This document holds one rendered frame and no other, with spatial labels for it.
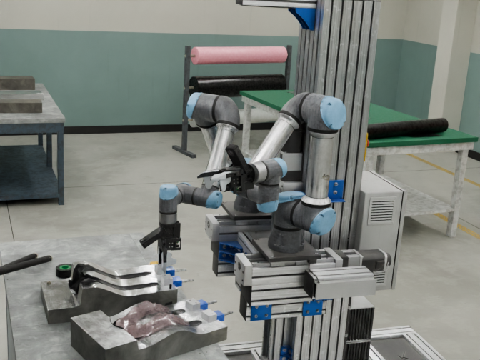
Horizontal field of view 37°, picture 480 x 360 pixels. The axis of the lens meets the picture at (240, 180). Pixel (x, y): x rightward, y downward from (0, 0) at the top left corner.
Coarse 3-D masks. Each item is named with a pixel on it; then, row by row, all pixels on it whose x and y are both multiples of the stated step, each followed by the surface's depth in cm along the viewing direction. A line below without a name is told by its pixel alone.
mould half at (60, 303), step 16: (96, 272) 287; (112, 272) 297; (128, 272) 298; (48, 288) 285; (64, 288) 286; (80, 288) 274; (96, 288) 272; (112, 288) 279; (144, 288) 284; (160, 288) 284; (176, 288) 285; (48, 304) 272; (64, 304) 272; (80, 304) 272; (96, 304) 274; (112, 304) 276; (128, 304) 279; (48, 320) 269; (64, 320) 271
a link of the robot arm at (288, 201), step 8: (288, 192) 291; (296, 192) 290; (280, 200) 285; (288, 200) 284; (296, 200) 284; (280, 208) 286; (288, 208) 284; (280, 216) 287; (288, 216) 284; (280, 224) 288; (288, 224) 286
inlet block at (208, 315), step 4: (204, 312) 268; (208, 312) 268; (212, 312) 268; (216, 312) 272; (220, 312) 272; (228, 312) 274; (232, 312) 275; (204, 316) 268; (208, 316) 266; (212, 316) 267; (216, 316) 268; (220, 316) 270; (208, 320) 266; (212, 320) 267; (220, 320) 270
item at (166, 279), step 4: (164, 276) 288; (168, 276) 289; (176, 276) 292; (164, 280) 286; (168, 280) 287; (172, 280) 287; (176, 280) 289; (180, 280) 289; (184, 280) 292; (188, 280) 292; (192, 280) 293; (164, 284) 287; (168, 284) 287; (172, 284) 288; (176, 284) 289; (180, 284) 290
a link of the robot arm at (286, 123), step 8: (296, 96) 273; (288, 104) 274; (296, 104) 271; (280, 112) 275; (288, 112) 272; (296, 112) 272; (280, 120) 273; (288, 120) 272; (296, 120) 273; (272, 128) 274; (280, 128) 272; (288, 128) 272; (296, 128) 276; (272, 136) 271; (280, 136) 271; (288, 136) 273; (264, 144) 270; (272, 144) 270; (280, 144) 271; (256, 152) 270; (264, 152) 269; (272, 152) 269; (256, 160) 268; (232, 192) 270
